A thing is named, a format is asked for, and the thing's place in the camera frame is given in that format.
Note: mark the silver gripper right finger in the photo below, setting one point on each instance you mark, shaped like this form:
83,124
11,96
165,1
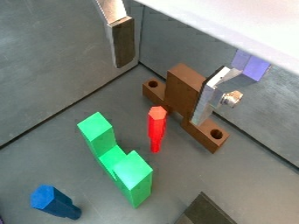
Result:
220,88

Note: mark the green U-shaped block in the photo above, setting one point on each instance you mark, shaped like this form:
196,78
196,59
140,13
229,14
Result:
128,170

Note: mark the brown cross-shaped block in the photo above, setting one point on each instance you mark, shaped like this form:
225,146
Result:
176,95

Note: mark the blue hexagonal peg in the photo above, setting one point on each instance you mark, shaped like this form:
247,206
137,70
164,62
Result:
53,202

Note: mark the red hexagonal peg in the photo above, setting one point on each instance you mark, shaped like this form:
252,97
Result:
156,126

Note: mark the dark grey block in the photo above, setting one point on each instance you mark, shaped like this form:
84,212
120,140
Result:
203,211

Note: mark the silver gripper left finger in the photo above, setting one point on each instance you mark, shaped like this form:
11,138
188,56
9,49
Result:
120,30

